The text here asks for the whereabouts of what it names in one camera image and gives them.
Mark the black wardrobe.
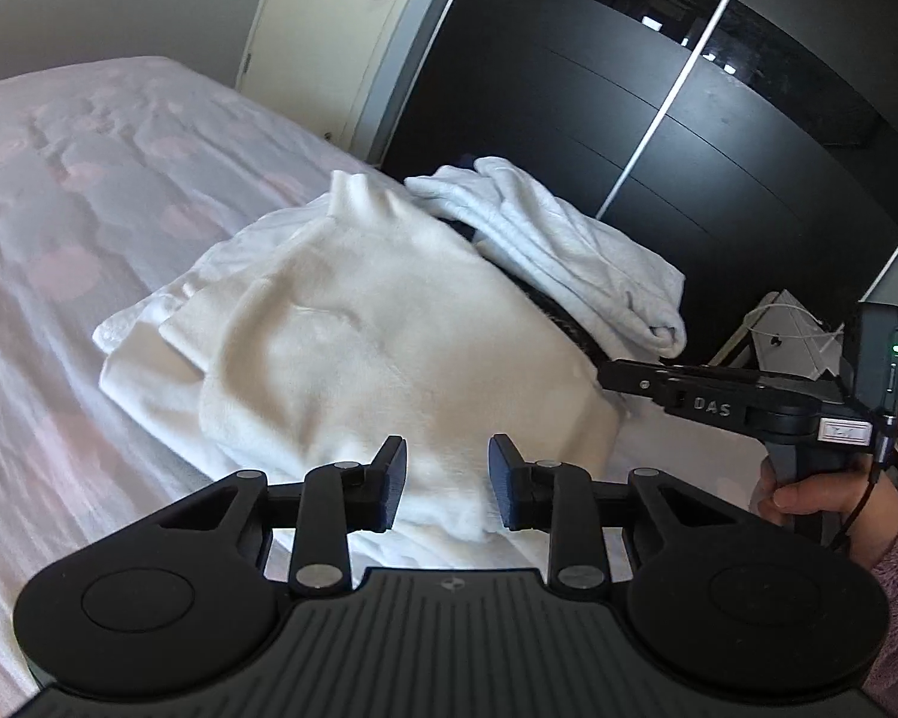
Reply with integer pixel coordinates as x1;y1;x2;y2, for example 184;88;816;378
383;0;898;361

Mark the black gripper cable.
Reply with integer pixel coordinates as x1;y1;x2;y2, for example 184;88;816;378
829;410;898;556

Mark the person right hand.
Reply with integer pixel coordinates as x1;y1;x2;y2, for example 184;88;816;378
751;454;898;569

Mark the cream white sweater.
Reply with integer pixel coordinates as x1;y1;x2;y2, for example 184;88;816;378
199;172;621;541

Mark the cream white door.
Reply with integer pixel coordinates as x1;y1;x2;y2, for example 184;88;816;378
238;0;439;159

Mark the white cloth pile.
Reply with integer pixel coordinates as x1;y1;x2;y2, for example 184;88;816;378
405;157;688;360

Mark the folded white garment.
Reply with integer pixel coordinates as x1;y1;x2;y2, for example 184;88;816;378
93;194;329;480

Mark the white wire rack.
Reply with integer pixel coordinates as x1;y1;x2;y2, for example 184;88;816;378
709;290;842;379

